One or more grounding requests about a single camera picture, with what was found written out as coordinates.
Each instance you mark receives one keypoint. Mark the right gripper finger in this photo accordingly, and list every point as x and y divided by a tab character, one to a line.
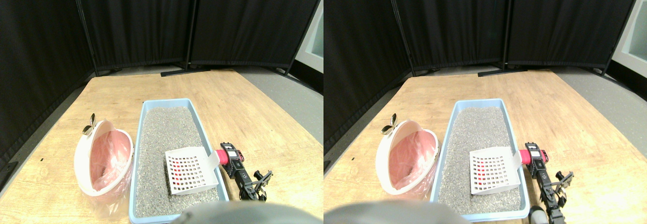
529	147
226	147

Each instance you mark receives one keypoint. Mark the red lump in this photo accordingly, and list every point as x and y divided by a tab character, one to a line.
482	174
180	174

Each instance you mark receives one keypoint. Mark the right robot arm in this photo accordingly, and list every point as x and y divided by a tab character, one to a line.
247	188
551	198

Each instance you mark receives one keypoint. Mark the blue litter tray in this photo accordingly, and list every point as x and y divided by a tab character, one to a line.
475	128
162	133

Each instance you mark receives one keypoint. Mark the black curtain stand foot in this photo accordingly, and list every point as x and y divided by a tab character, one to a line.
184	72
503	72

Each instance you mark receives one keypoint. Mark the white shelf unit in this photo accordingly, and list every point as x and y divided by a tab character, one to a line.
313	37
634	44

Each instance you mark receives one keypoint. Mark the white bin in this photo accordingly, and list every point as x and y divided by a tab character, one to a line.
83	158
385	158

